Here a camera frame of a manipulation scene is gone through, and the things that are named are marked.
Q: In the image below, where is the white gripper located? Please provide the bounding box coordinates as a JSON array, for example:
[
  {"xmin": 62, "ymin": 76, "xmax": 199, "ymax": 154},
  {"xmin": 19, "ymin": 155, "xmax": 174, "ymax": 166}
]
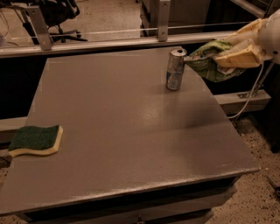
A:
[{"xmin": 213, "ymin": 9, "xmax": 280, "ymax": 68}]

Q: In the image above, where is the green jalapeno chip bag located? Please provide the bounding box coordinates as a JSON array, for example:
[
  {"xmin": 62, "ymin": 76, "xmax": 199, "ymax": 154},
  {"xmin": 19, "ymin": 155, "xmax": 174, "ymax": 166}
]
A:
[{"xmin": 184, "ymin": 40, "xmax": 246, "ymax": 82}]

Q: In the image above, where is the silver blue redbull can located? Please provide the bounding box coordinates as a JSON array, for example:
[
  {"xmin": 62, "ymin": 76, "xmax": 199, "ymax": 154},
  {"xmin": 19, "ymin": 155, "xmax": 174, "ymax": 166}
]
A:
[{"xmin": 165, "ymin": 47, "xmax": 187, "ymax": 91}]

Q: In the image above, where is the black office chair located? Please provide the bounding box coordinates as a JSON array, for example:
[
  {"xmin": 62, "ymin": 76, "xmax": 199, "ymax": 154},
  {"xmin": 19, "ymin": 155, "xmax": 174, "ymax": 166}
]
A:
[{"xmin": 20, "ymin": 0, "xmax": 88, "ymax": 45}]

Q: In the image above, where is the green yellow sponge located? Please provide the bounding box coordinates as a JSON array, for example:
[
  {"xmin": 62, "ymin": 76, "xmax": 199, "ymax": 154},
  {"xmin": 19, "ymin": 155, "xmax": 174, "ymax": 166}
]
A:
[{"xmin": 8, "ymin": 125, "xmax": 63, "ymax": 158}]

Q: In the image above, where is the white cable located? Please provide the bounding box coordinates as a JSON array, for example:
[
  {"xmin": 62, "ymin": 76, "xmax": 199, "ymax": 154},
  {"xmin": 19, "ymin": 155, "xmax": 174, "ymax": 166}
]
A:
[{"xmin": 227, "ymin": 62, "xmax": 265, "ymax": 120}]

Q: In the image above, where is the metal guard rail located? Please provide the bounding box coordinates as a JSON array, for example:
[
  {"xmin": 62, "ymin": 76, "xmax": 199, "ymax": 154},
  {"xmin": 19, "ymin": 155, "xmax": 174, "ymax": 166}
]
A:
[{"xmin": 1, "ymin": 0, "xmax": 232, "ymax": 58}]

